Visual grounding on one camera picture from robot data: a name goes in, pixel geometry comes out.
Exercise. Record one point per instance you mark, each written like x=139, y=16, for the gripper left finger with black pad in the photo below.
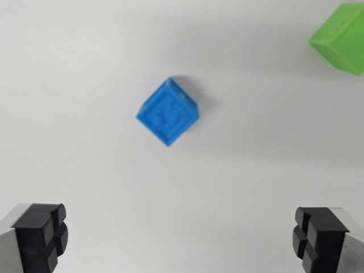
x=31, y=241

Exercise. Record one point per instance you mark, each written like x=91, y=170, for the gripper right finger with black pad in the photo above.
x=330, y=241

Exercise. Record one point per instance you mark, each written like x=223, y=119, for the blue embossed cube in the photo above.
x=166, y=113

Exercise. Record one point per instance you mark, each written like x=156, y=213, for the green embossed cube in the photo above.
x=341, y=39

